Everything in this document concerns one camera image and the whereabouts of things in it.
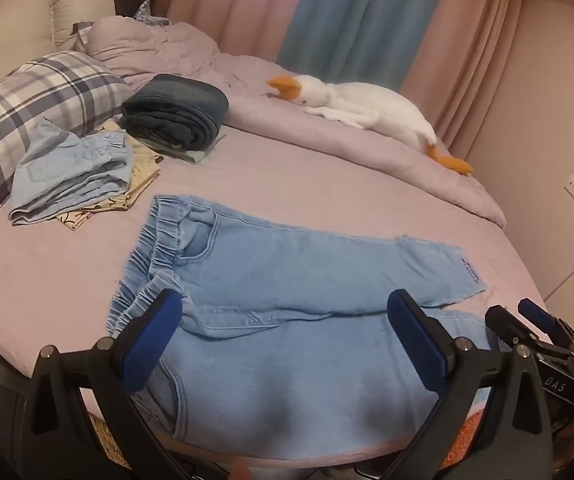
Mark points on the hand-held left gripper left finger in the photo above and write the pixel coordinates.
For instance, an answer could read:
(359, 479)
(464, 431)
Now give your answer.
(152, 340)

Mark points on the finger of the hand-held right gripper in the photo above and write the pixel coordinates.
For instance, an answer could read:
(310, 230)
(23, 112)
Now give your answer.
(507, 327)
(542, 312)

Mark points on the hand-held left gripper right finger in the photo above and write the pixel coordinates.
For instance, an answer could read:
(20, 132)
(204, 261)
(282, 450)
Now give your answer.
(417, 340)

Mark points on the light blue denim pants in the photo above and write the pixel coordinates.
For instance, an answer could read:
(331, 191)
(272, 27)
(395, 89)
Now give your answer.
(292, 320)

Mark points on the folded dark denim pants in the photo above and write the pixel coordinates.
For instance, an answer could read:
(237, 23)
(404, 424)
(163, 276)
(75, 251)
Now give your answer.
(177, 110)

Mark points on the bed with pink sheet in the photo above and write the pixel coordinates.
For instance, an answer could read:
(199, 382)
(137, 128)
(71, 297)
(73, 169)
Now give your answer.
(67, 280)

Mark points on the beige shaggy rug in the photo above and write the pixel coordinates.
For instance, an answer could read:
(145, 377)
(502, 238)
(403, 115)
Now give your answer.
(102, 435)

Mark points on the orange fuzzy cloth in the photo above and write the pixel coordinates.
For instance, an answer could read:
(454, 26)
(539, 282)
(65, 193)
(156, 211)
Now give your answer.
(459, 440)

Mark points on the folded cream printed garment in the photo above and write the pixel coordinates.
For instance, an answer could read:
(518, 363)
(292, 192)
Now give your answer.
(139, 175)

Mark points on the folded light blue denim garment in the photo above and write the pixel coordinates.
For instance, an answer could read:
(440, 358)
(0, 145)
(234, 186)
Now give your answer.
(67, 175)

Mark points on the folded pale green garment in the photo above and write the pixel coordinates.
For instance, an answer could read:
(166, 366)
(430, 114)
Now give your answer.
(198, 154)

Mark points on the pink quilt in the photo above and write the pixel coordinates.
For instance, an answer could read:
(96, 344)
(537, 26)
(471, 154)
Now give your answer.
(292, 140)

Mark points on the white goose plush toy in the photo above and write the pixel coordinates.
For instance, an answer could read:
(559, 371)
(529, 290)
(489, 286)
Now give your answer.
(377, 105)

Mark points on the plaid pillow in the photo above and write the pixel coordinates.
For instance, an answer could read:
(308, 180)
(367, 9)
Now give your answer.
(32, 100)

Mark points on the pink curtain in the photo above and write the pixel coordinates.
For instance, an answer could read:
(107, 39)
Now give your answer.
(472, 50)
(237, 5)

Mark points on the blue curtain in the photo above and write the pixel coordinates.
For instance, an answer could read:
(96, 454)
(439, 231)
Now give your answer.
(362, 20)

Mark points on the blue striped garment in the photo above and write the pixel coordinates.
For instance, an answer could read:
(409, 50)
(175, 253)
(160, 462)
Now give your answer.
(149, 14)

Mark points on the beige pillow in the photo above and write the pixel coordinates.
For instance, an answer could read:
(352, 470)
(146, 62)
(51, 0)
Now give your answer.
(79, 15)

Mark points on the beige padded headboard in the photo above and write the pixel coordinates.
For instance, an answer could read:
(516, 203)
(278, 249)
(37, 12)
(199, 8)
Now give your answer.
(2, 40)

